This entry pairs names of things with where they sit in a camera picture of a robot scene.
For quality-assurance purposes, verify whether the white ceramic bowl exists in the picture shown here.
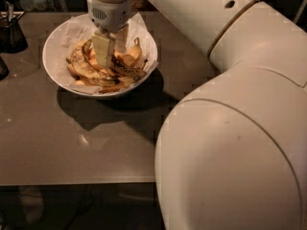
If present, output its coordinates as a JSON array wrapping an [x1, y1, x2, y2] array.
[[42, 12, 158, 100]]

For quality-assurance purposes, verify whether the orange plastic banana right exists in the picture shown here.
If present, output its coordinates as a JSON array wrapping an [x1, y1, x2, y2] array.
[[122, 37, 142, 67]]

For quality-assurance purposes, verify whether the spotted brown ripe banana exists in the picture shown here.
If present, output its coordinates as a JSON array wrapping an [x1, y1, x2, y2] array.
[[110, 55, 146, 79]]

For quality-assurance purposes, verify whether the white paper bowl liner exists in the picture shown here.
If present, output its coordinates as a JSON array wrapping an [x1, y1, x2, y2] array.
[[56, 12, 159, 95]]

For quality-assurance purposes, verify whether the small banana bowl front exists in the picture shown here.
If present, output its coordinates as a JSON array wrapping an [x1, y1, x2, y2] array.
[[98, 77, 141, 94]]

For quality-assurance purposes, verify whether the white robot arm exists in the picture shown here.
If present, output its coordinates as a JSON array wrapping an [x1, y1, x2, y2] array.
[[149, 0, 307, 230]]

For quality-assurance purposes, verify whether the white shoe under table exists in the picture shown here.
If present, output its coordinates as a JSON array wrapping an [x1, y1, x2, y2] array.
[[18, 186, 44, 223]]

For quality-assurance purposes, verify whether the spotted banana left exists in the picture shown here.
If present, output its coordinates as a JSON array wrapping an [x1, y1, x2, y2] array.
[[69, 39, 118, 87]]

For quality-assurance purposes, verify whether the black mesh pen holder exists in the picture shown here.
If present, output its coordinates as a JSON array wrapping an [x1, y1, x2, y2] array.
[[0, 2, 28, 54]]

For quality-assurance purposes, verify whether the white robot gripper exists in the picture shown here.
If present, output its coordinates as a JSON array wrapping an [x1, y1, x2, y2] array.
[[87, 0, 130, 69]]

